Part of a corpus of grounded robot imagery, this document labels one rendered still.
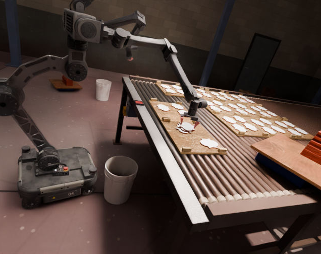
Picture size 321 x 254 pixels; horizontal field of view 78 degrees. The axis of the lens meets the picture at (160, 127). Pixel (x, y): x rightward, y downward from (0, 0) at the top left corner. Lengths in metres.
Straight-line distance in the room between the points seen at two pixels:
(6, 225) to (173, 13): 6.11
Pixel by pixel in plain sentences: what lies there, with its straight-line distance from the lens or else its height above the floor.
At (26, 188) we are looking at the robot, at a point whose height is 0.24.
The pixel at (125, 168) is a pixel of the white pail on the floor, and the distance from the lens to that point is 2.07.
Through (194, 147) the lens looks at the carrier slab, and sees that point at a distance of 1.30.
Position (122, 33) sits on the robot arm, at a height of 1.47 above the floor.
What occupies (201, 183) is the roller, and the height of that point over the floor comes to 0.92.
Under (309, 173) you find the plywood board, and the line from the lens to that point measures 1.41.
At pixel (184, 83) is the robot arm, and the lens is 1.41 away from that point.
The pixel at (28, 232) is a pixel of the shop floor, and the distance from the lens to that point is 1.95.
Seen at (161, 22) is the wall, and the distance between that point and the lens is 6.59.
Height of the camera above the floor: 1.56
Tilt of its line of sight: 26 degrees down
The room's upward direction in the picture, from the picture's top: 15 degrees clockwise
